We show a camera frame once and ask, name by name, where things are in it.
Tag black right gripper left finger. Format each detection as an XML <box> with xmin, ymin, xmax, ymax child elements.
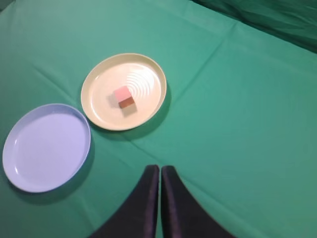
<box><xmin>90</xmin><ymin>165</ymin><xmax>159</xmax><ymax>238</ymax></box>

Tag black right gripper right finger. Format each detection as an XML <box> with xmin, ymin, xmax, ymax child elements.
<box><xmin>161</xmin><ymin>166</ymin><xmax>233</xmax><ymax>238</ymax></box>

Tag red cube block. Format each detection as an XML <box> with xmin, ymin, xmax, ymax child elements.
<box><xmin>114</xmin><ymin>86</ymin><xmax>135</xmax><ymax>109</ymax></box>

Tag light blue plastic plate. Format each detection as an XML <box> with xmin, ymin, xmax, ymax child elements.
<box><xmin>2</xmin><ymin>104</ymin><xmax>91</xmax><ymax>193</ymax></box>

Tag cream yellow plastic plate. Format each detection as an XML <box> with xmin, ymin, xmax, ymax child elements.
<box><xmin>81</xmin><ymin>53</ymin><xmax>167</xmax><ymax>131</ymax></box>

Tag green table cloth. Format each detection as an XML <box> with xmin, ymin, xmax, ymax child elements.
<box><xmin>0</xmin><ymin>0</ymin><xmax>317</xmax><ymax>238</ymax></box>

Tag green backdrop cloth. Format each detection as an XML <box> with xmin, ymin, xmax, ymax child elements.
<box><xmin>195</xmin><ymin>0</ymin><xmax>317</xmax><ymax>53</ymax></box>

